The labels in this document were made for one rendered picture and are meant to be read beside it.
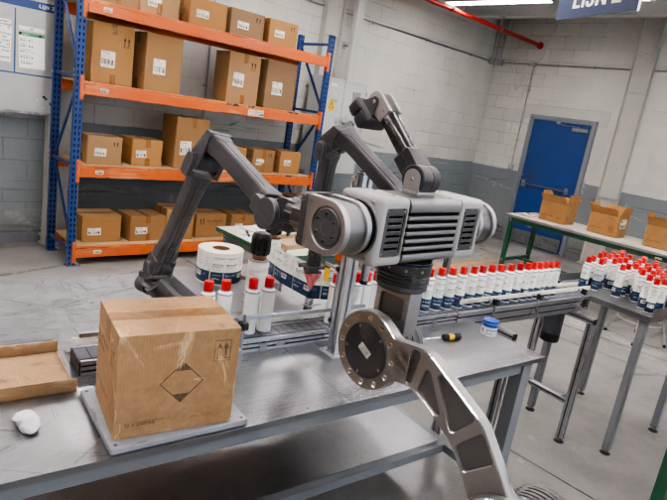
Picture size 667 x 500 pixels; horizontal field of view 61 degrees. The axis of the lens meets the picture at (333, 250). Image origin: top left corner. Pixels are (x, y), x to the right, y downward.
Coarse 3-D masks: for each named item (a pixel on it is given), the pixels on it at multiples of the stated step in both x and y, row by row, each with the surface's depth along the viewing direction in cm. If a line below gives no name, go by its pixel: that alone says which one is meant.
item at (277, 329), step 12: (420, 312) 253; (432, 312) 256; (444, 312) 258; (276, 324) 213; (288, 324) 215; (300, 324) 217; (312, 324) 219; (324, 324) 221; (252, 336) 199; (264, 336) 202; (72, 348) 170; (84, 348) 171; (96, 348) 172
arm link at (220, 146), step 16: (208, 144) 154; (224, 144) 151; (208, 160) 158; (224, 160) 150; (240, 160) 147; (240, 176) 144; (256, 176) 142; (256, 192) 139; (272, 192) 137; (256, 208) 134; (272, 208) 130; (256, 224) 134; (272, 224) 130
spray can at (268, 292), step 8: (272, 280) 200; (264, 288) 201; (272, 288) 201; (264, 296) 200; (272, 296) 201; (264, 304) 201; (272, 304) 202; (264, 312) 202; (264, 320) 202; (256, 328) 205; (264, 328) 203
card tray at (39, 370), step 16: (0, 352) 167; (16, 352) 170; (32, 352) 172; (48, 352) 175; (0, 368) 162; (16, 368) 163; (32, 368) 164; (48, 368) 166; (64, 368) 167; (0, 384) 154; (16, 384) 155; (32, 384) 150; (48, 384) 152; (64, 384) 155; (0, 400) 146; (16, 400) 148
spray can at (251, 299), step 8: (256, 280) 196; (248, 288) 197; (256, 288) 197; (248, 296) 196; (256, 296) 196; (248, 304) 197; (256, 304) 198; (248, 312) 197; (256, 312) 199; (248, 320) 198
